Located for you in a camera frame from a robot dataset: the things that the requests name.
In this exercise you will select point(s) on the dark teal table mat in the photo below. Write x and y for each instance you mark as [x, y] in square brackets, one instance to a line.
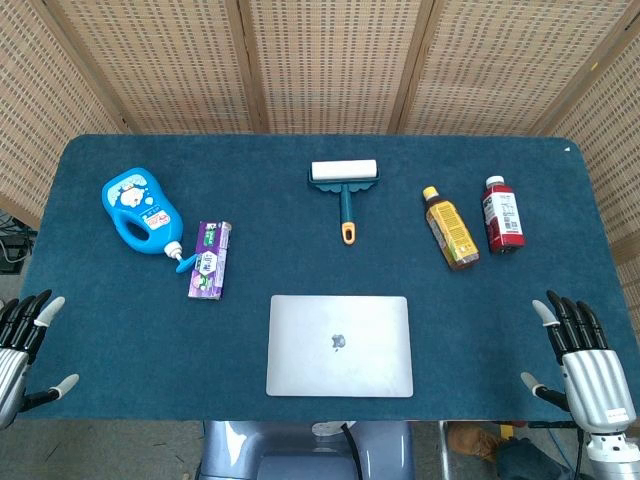
[320, 270]

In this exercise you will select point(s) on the yellow label tea bottle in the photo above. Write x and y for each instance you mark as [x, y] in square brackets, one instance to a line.
[450, 230]

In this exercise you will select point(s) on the brown shoe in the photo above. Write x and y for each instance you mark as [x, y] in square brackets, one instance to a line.
[472, 442]

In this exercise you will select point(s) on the silver grey laptop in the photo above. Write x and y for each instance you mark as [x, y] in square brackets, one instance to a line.
[340, 345]

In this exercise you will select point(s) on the metal table leg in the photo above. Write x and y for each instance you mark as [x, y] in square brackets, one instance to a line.
[444, 450]

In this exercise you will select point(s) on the purple toothpaste box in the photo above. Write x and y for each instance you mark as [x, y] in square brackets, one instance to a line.
[210, 260]

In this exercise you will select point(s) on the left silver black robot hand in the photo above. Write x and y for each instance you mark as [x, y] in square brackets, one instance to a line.
[12, 367]

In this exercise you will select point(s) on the dark teal cloth bundle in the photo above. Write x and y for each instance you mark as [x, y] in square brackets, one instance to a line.
[530, 462]

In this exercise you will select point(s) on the teal lint roller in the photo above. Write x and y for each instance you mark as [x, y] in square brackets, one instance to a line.
[344, 172]

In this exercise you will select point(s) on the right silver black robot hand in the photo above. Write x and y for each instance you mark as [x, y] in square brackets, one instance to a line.
[595, 385]

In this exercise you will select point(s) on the woven bamboo folding screen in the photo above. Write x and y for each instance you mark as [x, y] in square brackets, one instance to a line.
[330, 60]

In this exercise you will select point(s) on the blue detergent bottle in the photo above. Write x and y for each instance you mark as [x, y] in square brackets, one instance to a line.
[132, 200]

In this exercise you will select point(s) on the red juice bottle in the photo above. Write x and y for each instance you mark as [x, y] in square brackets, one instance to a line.
[502, 215]

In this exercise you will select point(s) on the blue-grey robot torso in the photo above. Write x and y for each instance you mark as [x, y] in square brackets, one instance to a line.
[280, 452]

